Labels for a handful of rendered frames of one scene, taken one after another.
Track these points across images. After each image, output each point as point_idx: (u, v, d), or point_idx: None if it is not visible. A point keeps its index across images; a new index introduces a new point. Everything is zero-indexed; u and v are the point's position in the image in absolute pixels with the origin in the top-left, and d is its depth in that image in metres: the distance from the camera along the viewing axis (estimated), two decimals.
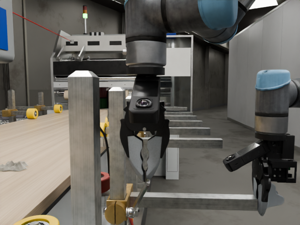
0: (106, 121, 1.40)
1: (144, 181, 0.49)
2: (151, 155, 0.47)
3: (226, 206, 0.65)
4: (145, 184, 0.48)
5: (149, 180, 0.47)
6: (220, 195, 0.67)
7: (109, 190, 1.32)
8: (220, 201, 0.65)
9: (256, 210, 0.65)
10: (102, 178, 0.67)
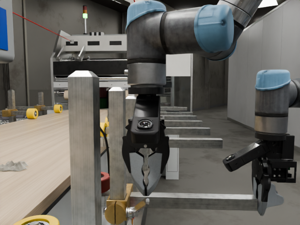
0: (106, 121, 1.40)
1: (146, 195, 0.51)
2: (152, 171, 0.49)
3: (226, 206, 0.65)
4: (144, 202, 0.46)
5: (148, 199, 0.45)
6: (220, 195, 0.67)
7: (109, 190, 1.32)
8: (220, 201, 0.65)
9: (256, 210, 0.65)
10: (102, 178, 0.67)
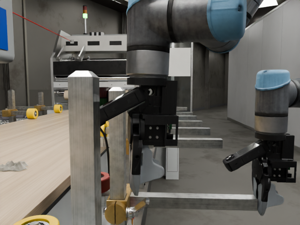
0: (106, 121, 1.40)
1: (135, 194, 0.48)
2: (130, 168, 0.46)
3: (226, 206, 0.65)
4: (144, 202, 0.46)
5: (148, 199, 0.45)
6: (220, 195, 0.67)
7: (109, 190, 1.32)
8: (220, 201, 0.65)
9: (256, 210, 0.65)
10: (102, 178, 0.67)
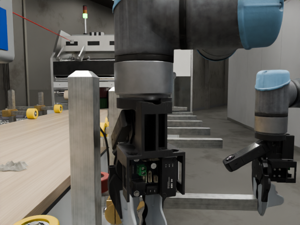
0: (106, 121, 1.40)
1: None
2: None
3: (226, 206, 0.65)
4: (144, 202, 0.46)
5: None
6: (220, 195, 0.67)
7: None
8: (220, 201, 0.65)
9: (256, 210, 0.65)
10: (102, 178, 0.67)
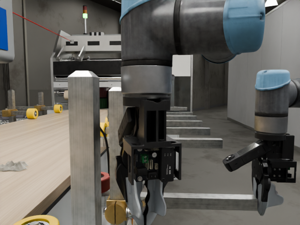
0: (106, 121, 1.40)
1: None
2: None
3: (226, 206, 0.65)
4: (144, 202, 0.46)
5: None
6: (220, 195, 0.67)
7: (109, 190, 1.32)
8: (220, 201, 0.65)
9: (256, 210, 0.65)
10: (102, 178, 0.67)
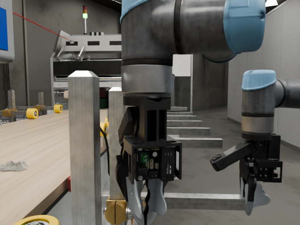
0: (106, 121, 1.40)
1: None
2: None
3: (214, 206, 0.66)
4: (144, 202, 0.46)
5: None
6: (209, 194, 0.67)
7: (109, 190, 1.32)
8: (208, 201, 0.66)
9: (244, 209, 0.65)
10: None
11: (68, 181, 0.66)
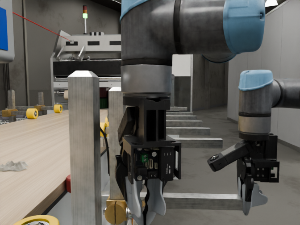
0: (106, 121, 1.40)
1: None
2: None
3: (211, 206, 0.66)
4: (144, 202, 0.46)
5: None
6: (206, 194, 0.68)
7: (109, 190, 1.32)
8: (206, 201, 0.66)
9: (241, 209, 0.65)
10: None
11: (67, 181, 0.66)
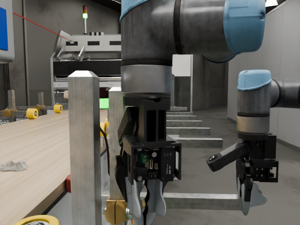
0: (106, 121, 1.40)
1: None
2: None
3: (210, 206, 0.66)
4: (144, 202, 0.46)
5: None
6: (206, 194, 0.68)
7: (109, 190, 1.32)
8: (205, 201, 0.66)
9: (240, 209, 0.65)
10: None
11: (67, 181, 0.66)
